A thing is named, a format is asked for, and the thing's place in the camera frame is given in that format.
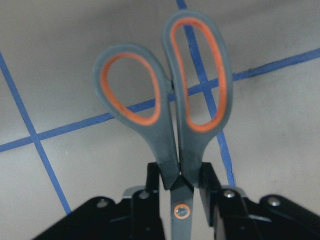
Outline grey orange scissors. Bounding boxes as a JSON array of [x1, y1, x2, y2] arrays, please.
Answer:
[[93, 9, 233, 240]]

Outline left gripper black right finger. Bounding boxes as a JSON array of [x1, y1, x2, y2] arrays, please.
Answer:
[[199, 162, 262, 240]]

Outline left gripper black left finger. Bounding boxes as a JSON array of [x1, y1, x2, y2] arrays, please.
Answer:
[[131, 162, 165, 240]]

